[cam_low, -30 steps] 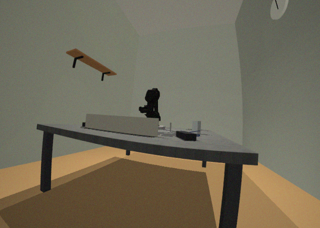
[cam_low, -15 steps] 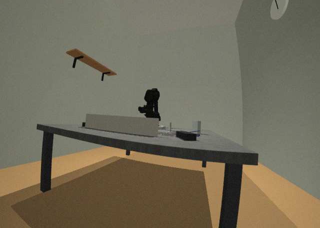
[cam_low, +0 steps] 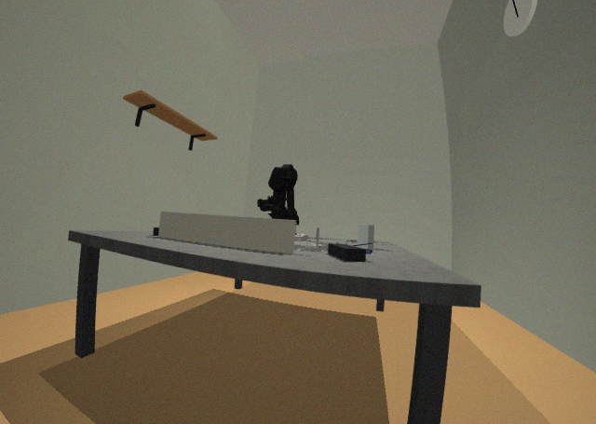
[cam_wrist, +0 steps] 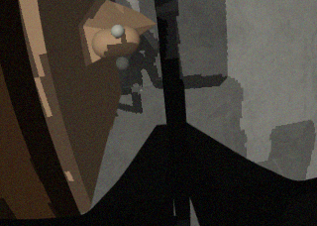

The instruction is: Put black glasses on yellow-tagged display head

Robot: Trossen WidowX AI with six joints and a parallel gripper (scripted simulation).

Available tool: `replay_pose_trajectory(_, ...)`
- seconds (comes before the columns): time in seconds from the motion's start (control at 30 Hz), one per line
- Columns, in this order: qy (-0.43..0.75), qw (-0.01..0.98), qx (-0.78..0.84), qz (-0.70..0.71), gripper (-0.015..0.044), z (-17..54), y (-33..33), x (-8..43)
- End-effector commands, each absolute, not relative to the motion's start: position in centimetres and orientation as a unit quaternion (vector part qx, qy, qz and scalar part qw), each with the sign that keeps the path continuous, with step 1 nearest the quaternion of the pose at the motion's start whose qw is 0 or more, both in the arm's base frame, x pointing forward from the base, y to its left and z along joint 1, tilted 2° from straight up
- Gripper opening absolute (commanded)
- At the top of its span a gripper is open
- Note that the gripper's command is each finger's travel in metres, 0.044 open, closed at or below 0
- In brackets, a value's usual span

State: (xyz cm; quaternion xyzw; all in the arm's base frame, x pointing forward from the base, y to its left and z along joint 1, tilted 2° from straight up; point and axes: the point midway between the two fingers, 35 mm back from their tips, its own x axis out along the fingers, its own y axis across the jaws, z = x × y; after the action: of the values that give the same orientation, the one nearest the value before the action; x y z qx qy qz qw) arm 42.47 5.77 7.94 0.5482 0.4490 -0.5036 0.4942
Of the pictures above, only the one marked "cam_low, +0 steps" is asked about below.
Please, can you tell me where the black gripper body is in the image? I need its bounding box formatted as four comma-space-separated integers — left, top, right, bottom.
262, 194, 292, 216

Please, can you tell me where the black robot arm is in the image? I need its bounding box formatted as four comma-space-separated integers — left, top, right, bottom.
257, 164, 299, 226

